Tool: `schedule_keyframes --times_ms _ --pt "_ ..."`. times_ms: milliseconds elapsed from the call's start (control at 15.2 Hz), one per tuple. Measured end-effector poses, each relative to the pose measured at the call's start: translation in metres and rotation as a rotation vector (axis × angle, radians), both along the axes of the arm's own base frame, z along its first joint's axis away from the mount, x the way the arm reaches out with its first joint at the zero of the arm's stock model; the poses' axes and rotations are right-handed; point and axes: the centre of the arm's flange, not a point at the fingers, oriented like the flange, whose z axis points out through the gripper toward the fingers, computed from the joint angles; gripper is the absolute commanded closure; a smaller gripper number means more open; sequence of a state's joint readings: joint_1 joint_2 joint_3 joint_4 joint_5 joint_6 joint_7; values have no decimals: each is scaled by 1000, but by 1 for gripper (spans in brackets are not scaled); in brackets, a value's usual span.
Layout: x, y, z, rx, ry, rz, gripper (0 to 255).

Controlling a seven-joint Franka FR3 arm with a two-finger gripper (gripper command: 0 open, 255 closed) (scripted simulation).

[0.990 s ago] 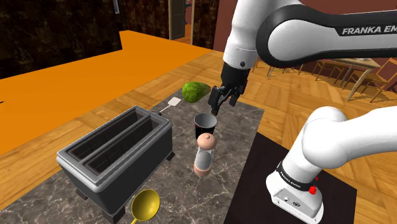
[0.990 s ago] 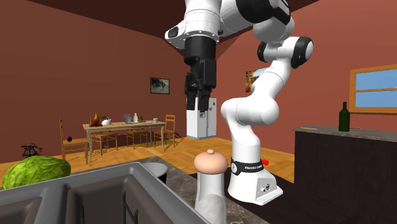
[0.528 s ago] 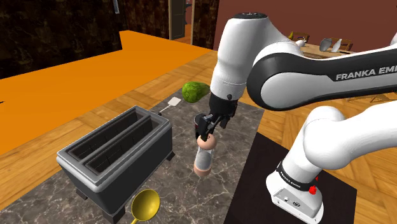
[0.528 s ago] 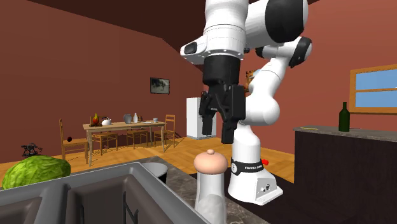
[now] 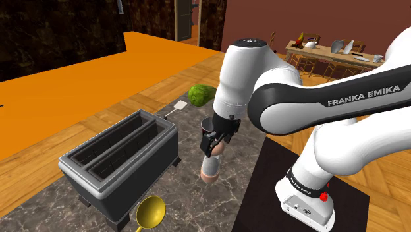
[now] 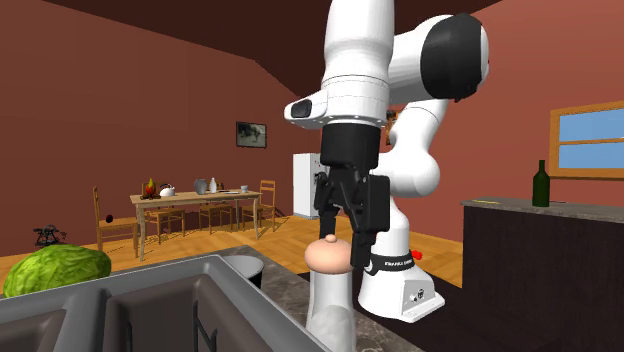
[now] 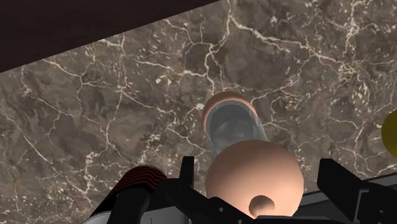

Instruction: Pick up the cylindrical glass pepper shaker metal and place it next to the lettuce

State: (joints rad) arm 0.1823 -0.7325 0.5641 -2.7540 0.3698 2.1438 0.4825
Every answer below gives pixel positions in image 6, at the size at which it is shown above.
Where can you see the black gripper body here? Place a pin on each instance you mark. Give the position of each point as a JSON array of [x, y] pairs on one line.
[[350, 146]]

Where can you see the wooden chair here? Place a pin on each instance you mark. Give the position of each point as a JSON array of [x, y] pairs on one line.
[[111, 225], [267, 195], [166, 214], [215, 209]]

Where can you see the black round container white top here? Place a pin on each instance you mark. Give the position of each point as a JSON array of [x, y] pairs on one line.
[[248, 267]]

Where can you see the white refrigerator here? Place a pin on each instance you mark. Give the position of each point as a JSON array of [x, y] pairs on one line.
[[304, 185]]

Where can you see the wooden dining table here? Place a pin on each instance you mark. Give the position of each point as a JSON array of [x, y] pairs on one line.
[[195, 198]]

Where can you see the clear baby bottle peach teat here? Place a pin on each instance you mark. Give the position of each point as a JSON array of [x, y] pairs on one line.
[[329, 292]]

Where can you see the grey kitchen sink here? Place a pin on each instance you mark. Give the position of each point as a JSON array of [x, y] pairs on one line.
[[161, 282]]

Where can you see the dark green glass bottle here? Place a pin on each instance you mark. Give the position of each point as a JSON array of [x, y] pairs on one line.
[[540, 187]]

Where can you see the dark kitchen cabinet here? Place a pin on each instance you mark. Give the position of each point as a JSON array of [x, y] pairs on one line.
[[541, 273]]

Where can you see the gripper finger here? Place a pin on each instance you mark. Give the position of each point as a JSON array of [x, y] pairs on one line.
[[327, 200], [378, 202]]

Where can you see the green lettuce head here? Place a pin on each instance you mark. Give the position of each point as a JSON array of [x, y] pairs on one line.
[[56, 268]]

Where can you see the dark framed wall picture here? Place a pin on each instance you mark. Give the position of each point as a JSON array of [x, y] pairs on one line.
[[251, 135]]

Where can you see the wooden framed window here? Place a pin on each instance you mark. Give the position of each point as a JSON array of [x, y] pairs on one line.
[[590, 141]]

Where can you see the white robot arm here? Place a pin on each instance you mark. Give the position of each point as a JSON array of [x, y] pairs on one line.
[[358, 58]]

